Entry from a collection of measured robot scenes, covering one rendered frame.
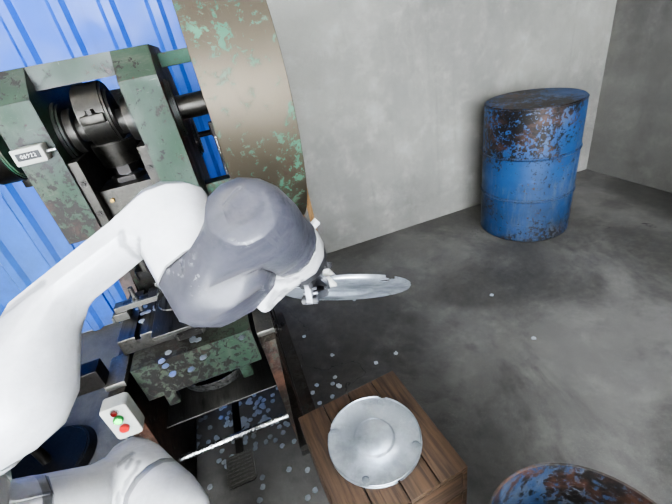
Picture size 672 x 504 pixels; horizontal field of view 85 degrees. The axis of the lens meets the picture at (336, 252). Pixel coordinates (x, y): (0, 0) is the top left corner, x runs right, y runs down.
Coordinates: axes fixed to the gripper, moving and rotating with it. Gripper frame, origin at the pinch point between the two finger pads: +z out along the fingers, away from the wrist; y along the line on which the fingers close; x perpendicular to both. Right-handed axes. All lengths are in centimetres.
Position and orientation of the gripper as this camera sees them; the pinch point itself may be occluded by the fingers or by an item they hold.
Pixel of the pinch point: (325, 278)
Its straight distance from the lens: 71.7
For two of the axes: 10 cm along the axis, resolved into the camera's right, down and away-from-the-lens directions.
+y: -0.5, -9.7, 2.5
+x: -9.8, 0.9, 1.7
